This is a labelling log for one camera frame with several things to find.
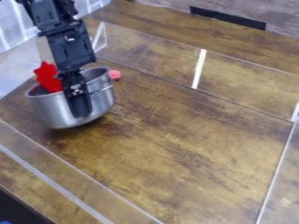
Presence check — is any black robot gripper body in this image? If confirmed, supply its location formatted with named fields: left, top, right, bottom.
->
left=38, top=20, right=97, bottom=73

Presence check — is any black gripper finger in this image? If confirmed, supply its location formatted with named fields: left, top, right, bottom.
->
left=59, top=71, right=93, bottom=118

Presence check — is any silver metal pot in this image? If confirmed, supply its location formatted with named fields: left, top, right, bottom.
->
left=26, top=66, right=117, bottom=129

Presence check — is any red star-shaped block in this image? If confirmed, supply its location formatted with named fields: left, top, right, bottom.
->
left=33, top=61, right=62, bottom=93

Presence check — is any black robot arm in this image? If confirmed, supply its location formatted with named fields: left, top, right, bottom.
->
left=15, top=0, right=97, bottom=118

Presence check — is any small pink oval object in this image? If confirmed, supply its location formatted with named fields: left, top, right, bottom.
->
left=109, top=70, right=122, bottom=81

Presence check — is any clear acrylic triangular bracket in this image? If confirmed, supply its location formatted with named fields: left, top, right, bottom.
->
left=93, top=22, right=109, bottom=53

